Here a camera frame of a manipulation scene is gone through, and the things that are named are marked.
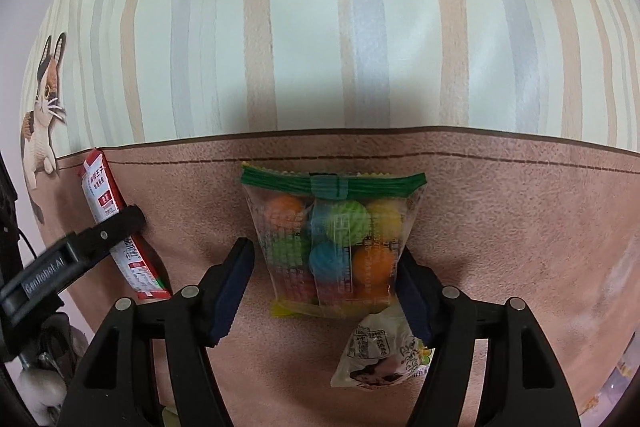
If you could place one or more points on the striped cat blanket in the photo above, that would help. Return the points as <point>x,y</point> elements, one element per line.
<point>523,115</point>

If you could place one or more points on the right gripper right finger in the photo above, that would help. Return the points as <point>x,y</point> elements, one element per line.
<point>524,384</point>

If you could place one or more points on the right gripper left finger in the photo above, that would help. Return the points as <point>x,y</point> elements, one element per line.
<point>115,383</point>

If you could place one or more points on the colourful candy ball bag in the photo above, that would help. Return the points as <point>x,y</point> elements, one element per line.
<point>331,241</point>

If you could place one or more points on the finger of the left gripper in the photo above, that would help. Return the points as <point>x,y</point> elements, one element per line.
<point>90,246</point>

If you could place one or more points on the red white snack packet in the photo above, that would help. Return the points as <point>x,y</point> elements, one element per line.
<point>132,255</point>

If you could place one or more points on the white cartoon snack packet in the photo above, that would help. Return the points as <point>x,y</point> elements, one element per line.
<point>382,352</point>

